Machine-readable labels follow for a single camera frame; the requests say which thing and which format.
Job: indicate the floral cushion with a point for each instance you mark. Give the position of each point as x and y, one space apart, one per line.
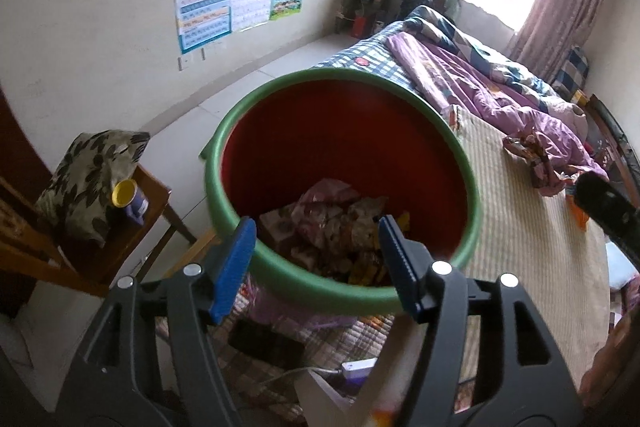
78 200

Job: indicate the orange plastic wrapper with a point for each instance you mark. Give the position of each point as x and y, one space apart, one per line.
581 218

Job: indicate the pink printed snack bag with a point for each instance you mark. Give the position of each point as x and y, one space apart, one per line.
547 180

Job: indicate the beige checkered mat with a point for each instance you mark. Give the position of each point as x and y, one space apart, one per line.
562 266

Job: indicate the yellow and purple cup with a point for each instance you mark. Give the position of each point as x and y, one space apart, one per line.
128 197

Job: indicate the right pink curtain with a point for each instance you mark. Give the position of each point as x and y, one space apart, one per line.
550 30

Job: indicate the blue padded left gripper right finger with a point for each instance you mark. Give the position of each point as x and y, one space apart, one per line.
521 377

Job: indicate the purple quilt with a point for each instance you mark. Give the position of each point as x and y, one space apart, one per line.
444 80

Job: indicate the pink foil wrapper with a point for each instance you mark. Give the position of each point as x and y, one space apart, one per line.
311 212

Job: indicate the blue plaid bedsheet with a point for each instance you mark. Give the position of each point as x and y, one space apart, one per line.
371 55

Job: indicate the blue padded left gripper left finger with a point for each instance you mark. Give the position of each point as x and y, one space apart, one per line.
146 359

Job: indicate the white power strip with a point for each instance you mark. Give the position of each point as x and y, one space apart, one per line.
357 370

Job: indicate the person's right hand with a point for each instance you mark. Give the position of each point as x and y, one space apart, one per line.
610 360

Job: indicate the blue patchwork blanket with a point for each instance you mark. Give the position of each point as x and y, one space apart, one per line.
425 22

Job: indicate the light blue pillow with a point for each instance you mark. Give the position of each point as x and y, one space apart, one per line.
620 269

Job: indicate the dark side desk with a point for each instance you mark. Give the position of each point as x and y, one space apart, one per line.
362 19

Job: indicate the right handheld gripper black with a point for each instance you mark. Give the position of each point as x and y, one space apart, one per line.
612 211

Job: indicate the dark wooden headboard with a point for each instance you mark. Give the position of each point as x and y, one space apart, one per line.
612 150

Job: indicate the red bin with green rim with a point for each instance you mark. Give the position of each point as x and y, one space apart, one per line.
381 140

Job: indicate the plaid pillow by curtain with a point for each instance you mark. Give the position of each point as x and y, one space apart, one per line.
571 77

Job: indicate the trash inside bin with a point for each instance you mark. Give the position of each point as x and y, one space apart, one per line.
349 250

